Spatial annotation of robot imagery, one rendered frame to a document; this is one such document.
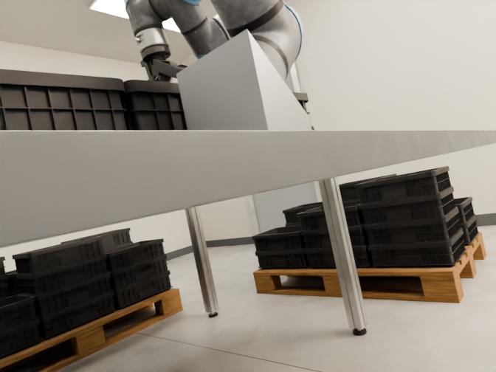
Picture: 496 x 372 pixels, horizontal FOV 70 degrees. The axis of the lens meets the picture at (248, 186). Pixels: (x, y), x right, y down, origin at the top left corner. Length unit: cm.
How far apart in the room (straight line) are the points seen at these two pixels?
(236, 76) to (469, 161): 308
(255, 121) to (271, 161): 29
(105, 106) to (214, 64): 25
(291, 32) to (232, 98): 22
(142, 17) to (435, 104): 296
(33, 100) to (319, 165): 53
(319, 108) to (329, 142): 369
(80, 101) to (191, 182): 55
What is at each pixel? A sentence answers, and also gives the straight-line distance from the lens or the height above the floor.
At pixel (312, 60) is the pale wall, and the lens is 410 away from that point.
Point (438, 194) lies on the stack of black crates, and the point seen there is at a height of 48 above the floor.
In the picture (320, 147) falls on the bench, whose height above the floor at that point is 69.
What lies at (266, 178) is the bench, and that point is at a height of 67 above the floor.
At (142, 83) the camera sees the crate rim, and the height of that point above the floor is 92.
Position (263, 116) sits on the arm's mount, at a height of 76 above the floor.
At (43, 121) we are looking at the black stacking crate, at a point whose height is 85.
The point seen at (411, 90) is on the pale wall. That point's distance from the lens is 363.
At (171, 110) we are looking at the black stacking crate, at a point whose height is 87.
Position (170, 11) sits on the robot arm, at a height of 111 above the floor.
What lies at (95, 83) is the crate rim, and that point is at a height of 92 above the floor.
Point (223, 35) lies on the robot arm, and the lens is 95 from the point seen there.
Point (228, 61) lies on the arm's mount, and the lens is 57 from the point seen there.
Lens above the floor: 66
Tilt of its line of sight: 1 degrees up
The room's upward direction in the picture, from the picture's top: 12 degrees counter-clockwise
